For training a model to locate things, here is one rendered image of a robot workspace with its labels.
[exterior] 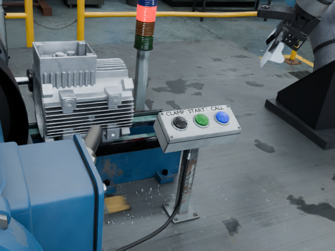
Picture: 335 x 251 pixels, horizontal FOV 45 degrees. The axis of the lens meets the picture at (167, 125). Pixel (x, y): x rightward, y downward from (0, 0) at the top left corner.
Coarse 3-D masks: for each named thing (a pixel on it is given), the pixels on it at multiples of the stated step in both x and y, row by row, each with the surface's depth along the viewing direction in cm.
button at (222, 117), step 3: (216, 114) 85; (219, 114) 85; (222, 114) 85; (225, 114) 86; (216, 117) 85; (219, 117) 85; (222, 117) 85; (225, 117) 85; (228, 117) 85; (219, 120) 84; (222, 120) 84; (225, 120) 85; (228, 120) 85; (225, 123) 85
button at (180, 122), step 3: (177, 117) 81; (180, 117) 82; (174, 120) 81; (177, 120) 81; (180, 120) 81; (183, 120) 81; (174, 123) 80; (177, 123) 80; (180, 123) 81; (183, 123) 81; (186, 123) 81; (177, 126) 80; (180, 126) 80; (183, 126) 80
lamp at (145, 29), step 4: (136, 20) 125; (136, 24) 125; (140, 24) 124; (144, 24) 123; (148, 24) 123; (152, 24) 124; (136, 28) 125; (140, 28) 124; (144, 28) 124; (148, 28) 124; (152, 28) 125; (136, 32) 126; (140, 32) 125; (144, 32) 124; (148, 32) 125; (152, 32) 126
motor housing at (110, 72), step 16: (112, 64) 94; (96, 80) 91; (112, 80) 92; (80, 96) 87; (96, 96) 88; (128, 96) 93; (48, 112) 84; (80, 112) 87; (96, 112) 90; (112, 112) 91; (128, 112) 92; (48, 128) 87; (64, 128) 88; (80, 128) 90
